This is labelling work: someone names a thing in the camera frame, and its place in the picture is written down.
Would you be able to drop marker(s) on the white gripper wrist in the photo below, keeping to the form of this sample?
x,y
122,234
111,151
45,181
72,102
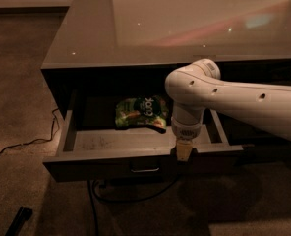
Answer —
x,y
186,132

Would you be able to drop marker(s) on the black bar on floor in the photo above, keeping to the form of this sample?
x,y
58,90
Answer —
x,y
23,215

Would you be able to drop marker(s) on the green snack bag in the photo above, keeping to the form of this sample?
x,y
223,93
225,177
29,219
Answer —
x,y
150,111

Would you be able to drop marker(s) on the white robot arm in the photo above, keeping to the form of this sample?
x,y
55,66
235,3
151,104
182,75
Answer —
x,y
197,87

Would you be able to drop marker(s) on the drawer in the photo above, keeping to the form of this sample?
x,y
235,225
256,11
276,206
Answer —
x,y
111,154

